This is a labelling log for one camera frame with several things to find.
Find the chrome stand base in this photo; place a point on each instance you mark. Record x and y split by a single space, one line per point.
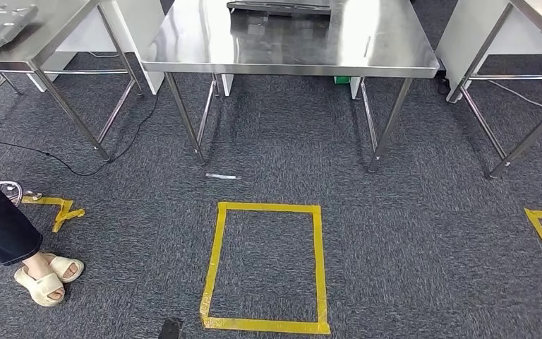
11 189

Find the crumpled yellow floor tape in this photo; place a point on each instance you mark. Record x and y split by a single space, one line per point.
63 213

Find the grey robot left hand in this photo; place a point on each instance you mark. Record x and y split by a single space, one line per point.
170 330

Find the white floor strip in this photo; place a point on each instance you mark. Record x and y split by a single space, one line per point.
223 177

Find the green plastic crate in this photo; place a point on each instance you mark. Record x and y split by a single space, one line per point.
342 80

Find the person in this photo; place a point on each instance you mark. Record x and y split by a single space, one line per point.
0 224

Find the black plastic panel part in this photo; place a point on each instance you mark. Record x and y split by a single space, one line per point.
280 7

